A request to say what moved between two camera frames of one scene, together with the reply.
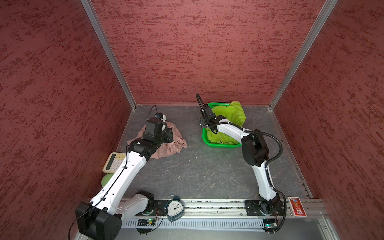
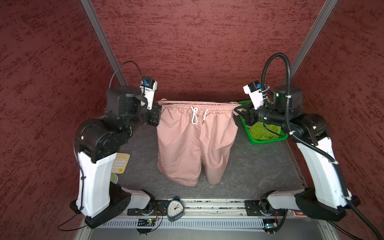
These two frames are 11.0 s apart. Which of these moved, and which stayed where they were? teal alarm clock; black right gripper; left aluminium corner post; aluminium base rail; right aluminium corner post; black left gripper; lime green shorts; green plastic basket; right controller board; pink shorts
Moved: green plastic basket; black right gripper; lime green shorts; pink shorts; black left gripper
Stayed: teal alarm clock; right aluminium corner post; right controller board; left aluminium corner post; aluminium base rail
